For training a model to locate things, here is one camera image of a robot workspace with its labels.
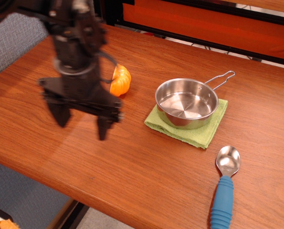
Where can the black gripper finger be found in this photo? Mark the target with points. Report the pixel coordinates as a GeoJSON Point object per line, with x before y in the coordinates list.
{"type": "Point", "coordinates": [104, 124]}
{"type": "Point", "coordinates": [60, 112]}

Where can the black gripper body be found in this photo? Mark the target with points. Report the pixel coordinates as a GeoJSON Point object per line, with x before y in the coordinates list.
{"type": "Point", "coordinates": [81, 89]}

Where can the blue handled metal spoon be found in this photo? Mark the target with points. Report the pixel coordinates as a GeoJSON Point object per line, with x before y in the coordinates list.
{"type": "Point", "coordinates": [228, 162]}

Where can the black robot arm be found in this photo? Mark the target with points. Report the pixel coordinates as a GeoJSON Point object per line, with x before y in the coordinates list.
{"type": "Point", "coordinates": [77, 38]}

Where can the orange plastic half fruit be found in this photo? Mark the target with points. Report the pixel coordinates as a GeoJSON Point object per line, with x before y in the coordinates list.
{"type": "Point", "coordinates": [121, 81]}

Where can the small steel saucepan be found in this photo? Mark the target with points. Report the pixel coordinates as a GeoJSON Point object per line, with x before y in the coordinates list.
{"type": "Point", "coordinates": [188, 103]}

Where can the green folded cloth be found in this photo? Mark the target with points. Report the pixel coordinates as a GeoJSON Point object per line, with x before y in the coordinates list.
{"type": "Point", "coordinates": [199, 138]}

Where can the orange object at floor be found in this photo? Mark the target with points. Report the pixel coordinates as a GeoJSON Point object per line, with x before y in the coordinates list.
{"type": "Point", "coordinates": [8, 224]}

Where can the orange panel black frame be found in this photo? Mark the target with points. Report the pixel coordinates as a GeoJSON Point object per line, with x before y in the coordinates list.
{"type": "Point", "coordinates": [226, 25]}

